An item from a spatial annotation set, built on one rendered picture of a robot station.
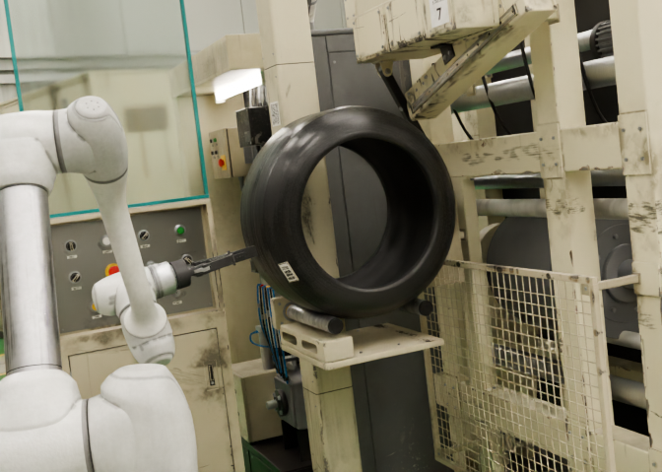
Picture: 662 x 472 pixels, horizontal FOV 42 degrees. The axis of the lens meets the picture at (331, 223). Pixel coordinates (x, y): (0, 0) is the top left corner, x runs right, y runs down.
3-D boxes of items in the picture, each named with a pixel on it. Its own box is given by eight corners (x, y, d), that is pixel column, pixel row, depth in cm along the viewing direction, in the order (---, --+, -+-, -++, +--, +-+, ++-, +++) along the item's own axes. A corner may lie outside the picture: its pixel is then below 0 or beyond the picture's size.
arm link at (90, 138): (127, 140, 194) (65, 147, 191) (117, 79, 180) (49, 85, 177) (132, 183, 186) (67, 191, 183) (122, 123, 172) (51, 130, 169)
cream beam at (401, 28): (355, 64, 274) (349, 18, 273) (424, 59, 284) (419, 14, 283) (454, 30, 218) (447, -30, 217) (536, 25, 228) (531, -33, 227)
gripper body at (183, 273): (172, 263, 225) (206, 253, 229) (165, 261, 233) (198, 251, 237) (180, 291, 226) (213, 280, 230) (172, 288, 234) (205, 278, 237)
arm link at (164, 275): (144, 265, 231) (165, 258, 233) (153, 298, 232) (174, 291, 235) (151, 267, 223) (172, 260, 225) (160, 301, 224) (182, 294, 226)
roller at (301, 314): (285, 303, 266) (298, 303, 268) (284, 318, 266) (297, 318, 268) (328, 317, 234) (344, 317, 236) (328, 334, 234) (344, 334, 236)
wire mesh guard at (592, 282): (434, 459, 294) (412, 255, 289) (439, 458, 294) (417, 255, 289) (619, 561, 211) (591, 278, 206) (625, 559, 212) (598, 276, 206)
